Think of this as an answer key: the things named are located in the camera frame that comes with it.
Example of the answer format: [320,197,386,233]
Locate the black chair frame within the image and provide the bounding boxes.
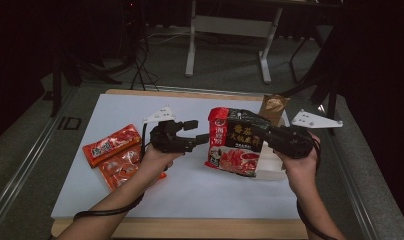
[273,19,346,136]

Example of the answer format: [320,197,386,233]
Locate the wooden table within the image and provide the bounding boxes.
[50,88,309,240]

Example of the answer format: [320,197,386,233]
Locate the white plastic tray container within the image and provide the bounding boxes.
[254,109,292,181]

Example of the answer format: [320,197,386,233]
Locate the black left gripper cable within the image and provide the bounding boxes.
[72,123,148,222]

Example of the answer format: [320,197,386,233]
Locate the black floor cables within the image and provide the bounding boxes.
[129,31,161,92]

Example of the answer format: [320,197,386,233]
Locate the red and black soup packet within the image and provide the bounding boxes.
[204,106,275,178]

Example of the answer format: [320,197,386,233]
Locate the clear orange bag of sachets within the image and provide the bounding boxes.
[97,143,167,192]

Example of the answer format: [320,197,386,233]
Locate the black metal stand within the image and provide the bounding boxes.
[49,0,123,118]

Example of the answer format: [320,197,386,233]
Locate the white table mat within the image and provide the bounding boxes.
[50,93,301,221]

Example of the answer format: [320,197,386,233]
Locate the white floor cable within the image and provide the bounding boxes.
[142,30,192,46]

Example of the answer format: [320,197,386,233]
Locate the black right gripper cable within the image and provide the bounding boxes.
[295,134,339,240]

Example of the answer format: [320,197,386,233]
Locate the gold foil packet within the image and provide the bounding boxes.
[257,93,291,128]

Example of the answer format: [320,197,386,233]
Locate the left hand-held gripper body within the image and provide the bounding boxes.
[142,106,195,155]

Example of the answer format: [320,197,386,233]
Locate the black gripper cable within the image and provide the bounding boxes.
[72,123,148,222]
[295,134,339,240]

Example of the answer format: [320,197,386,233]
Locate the orange red seasoning packet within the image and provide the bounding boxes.
[82,123,143,169]

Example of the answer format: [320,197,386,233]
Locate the person's right hand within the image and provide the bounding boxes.
[277,132,322,202]

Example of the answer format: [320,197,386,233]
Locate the white metal desk frame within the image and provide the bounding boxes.
[184,0,285,85]

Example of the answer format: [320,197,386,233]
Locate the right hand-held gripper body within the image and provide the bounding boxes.
[266,108,344,160]

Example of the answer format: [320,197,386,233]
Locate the person's left hand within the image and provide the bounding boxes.
[137,144,184,188]

